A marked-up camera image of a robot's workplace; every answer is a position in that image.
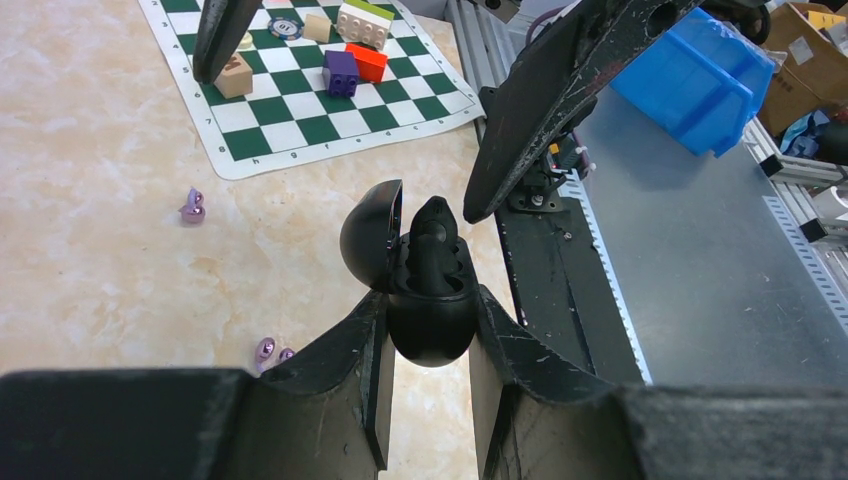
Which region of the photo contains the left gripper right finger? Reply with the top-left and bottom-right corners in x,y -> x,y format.
469,289 -> 847,479

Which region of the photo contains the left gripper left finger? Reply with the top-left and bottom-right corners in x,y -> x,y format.
1,292 -> 391,479

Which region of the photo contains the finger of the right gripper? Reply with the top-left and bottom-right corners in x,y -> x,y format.
192,0 -> 262,84
463,0 -> 699,223

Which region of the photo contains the purple earbud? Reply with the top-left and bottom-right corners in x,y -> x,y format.
254,337 -> 295,374
178,187 -> 206,225

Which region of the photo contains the black earbud charging case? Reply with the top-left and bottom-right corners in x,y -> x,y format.
340,179 -> 479,368

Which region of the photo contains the black earbud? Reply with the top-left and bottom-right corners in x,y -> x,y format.
406,196 -> 459,296

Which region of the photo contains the cream chess pawn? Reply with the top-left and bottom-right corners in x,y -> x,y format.
237,32 -> 254,52

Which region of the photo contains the wooden letter cube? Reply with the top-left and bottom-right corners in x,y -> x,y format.
214,53 -> 253,99

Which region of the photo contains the poker chip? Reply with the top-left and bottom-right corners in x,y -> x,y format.
267,17 -> 304,41

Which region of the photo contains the green white chessboard mat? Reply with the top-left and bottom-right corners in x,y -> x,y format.
140,0 -> 483,180

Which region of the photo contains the purple chess piece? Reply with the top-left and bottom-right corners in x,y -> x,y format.
322,50 -> 360,98

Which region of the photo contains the green white toy block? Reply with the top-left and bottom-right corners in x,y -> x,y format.
335,0 -> 395,51

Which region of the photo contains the blue plastic bin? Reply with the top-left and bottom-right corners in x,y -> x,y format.
611,8 -> 776,157

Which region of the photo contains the small orange block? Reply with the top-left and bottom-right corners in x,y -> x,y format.
345,43 -> 388,84

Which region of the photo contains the cardboard box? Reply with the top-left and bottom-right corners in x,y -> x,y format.
758,2 -> 847,136

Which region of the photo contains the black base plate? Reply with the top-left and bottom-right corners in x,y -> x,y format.
478,86 -> 647,386

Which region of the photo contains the aluminium frame rail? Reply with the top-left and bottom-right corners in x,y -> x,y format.
742,119 -> 847,249

